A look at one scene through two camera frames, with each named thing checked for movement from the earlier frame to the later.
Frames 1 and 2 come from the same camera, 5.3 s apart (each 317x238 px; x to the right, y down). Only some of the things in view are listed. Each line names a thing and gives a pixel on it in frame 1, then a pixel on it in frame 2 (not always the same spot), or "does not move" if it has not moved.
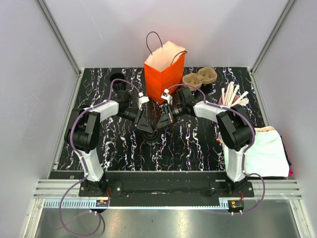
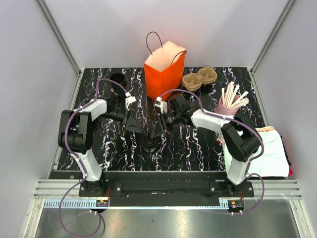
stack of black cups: [118, 85] does not move
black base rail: [165, 189] does not move
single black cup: [152, 143] -> [149, 149]
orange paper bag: [160, 72] does not move
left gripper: [141, 120] -> [130, 123]
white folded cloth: [266, 155] does not move
